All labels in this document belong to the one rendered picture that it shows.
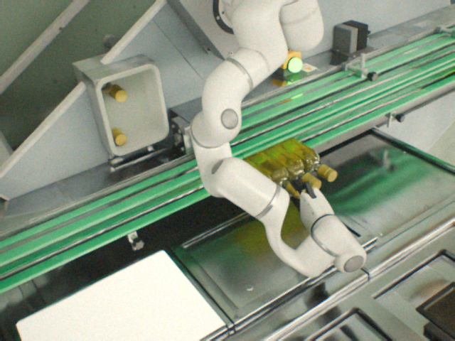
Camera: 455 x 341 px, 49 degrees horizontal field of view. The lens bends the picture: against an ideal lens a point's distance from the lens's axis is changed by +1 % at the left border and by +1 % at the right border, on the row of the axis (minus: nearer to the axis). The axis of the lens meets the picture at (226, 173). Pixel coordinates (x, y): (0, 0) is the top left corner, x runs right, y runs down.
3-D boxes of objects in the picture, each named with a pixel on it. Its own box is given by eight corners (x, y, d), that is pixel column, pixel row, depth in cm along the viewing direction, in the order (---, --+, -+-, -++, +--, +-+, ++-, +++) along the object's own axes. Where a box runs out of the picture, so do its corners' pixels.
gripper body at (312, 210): (340, 241, 124) (319, 214, 133) (342, 209, 118) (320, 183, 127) (313, 249, 122) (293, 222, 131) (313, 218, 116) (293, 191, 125)
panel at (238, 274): (11, 329, 122) (54, 445, 98) (7, 322, 120) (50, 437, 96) (295, 187, 159) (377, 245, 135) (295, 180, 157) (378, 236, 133)
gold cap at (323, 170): (316, 177, 140) (328, 184, 137) (316, 167, 138) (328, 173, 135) (325, 172, 142) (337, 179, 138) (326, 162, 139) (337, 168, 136)
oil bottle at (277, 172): (233, 162, 153) (276, 194, 137) (232, 146, 149) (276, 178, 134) (248, 155, 155) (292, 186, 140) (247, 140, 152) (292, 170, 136)
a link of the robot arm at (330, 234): (311, 261, 105) (341, 228, 102) (290, 230, 113) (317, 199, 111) (353, 280, 113) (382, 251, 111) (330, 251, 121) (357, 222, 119)
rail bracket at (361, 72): (338, 70, 161) (370, 83, 152) (339, 48, 157) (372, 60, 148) (347, 67, 163) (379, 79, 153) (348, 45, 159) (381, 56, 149)
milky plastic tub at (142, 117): (102, 146, 139) (114, 159, 133) (82, 71, 126) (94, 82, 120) (157, 126, 146) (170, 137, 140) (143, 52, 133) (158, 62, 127)
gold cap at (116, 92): (106, 87, 130) (113, 91, 127) (119, 82, 131) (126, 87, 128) (109, 99, 132) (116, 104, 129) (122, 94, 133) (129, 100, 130)
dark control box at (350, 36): (332, 47, 173) (350, 54, 167) (333, 25, 168) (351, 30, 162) (349, 41, 176) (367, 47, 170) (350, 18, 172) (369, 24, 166)
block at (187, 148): (173, 147, 145) (184, 157, 140) (168, 118, 140) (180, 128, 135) (183, 143, 147) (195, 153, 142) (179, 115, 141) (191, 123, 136)
